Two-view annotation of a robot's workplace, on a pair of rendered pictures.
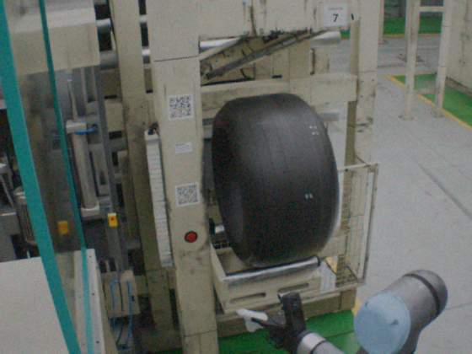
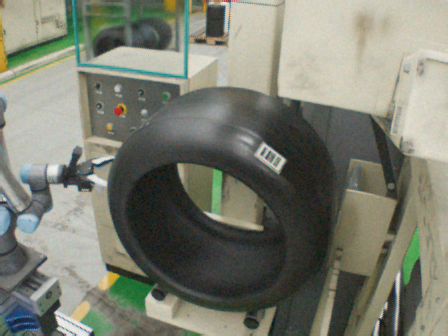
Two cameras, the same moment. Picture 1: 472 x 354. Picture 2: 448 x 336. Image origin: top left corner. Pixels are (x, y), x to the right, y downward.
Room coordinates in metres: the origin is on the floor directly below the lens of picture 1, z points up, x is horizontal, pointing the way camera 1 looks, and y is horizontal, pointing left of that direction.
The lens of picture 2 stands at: (2.09, -0.85, 1.81)
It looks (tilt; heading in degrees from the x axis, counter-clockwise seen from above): 31 degrees down; 123
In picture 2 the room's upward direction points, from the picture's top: 3 degrees clockwise
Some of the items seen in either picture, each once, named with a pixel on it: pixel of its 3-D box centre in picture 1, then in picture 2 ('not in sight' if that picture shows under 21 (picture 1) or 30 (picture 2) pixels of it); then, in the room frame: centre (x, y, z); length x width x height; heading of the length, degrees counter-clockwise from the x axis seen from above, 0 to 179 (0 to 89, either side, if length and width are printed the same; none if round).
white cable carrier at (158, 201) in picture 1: (159, 201); not in sight; (1.47, 0.25, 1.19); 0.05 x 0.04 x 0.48; 15
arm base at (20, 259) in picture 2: not in sight; (5, 252); (0.85, -0.41, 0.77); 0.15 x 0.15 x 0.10
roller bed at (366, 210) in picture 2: not in sight; (361, 217); (1.92, 0.25, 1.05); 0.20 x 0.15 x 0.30; 105
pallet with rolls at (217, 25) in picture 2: not in sight; (220, 19); (-2.30, 5.65, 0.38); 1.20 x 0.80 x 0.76; 109
